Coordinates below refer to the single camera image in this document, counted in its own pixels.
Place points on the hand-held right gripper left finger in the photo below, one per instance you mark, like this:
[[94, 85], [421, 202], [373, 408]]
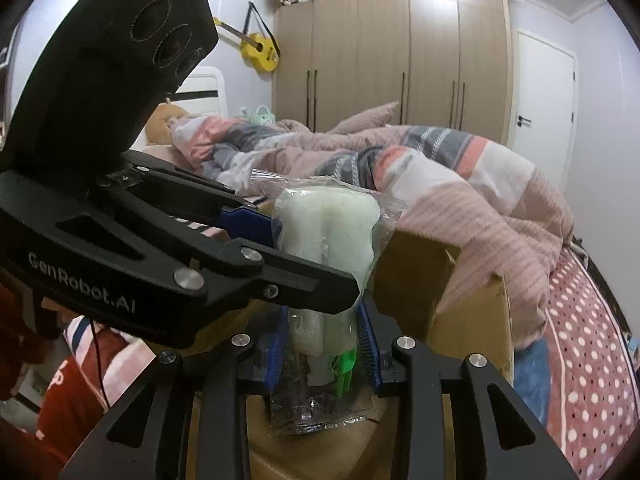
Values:
[[278, 355]]

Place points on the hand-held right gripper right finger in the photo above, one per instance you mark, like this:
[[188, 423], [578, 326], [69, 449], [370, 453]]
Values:
[[369, 350]]

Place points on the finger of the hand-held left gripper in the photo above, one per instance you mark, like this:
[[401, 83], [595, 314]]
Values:
[[245, 222], [300, 285]]

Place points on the white foam toy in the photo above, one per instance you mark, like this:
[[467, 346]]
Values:
[[325, 225]]

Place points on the brown cardboard box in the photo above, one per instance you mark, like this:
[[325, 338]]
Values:
[[475, 320]]

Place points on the brown plush bear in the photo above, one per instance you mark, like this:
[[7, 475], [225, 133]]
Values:
[[160, 122]]

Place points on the white headboard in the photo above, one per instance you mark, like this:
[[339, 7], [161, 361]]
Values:
[[205, 95]]

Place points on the mint green bag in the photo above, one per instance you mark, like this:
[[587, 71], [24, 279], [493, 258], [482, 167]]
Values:
[[261, 115]]

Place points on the yellow ukulele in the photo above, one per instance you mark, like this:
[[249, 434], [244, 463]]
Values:
[[257, 50]]

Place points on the pink pillow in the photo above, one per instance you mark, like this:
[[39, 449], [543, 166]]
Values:
[[370, 117]]

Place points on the blue cloth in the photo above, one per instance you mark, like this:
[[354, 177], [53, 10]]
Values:
[[532, 385]]

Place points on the pink striped quilt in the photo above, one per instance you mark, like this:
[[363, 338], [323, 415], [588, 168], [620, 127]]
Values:
[[450, 200]]

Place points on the red printed shirt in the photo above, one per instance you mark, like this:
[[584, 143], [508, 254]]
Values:
[[75, 410]]

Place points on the pink polka dot bedsheet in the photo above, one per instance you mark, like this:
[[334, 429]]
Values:
[[590, 360]]

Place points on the wooden wardrobe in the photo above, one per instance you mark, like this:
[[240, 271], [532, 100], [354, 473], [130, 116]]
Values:
[[380, 35]]

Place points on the white door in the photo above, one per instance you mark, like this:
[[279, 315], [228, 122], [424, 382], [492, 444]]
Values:
[[542, 110]]

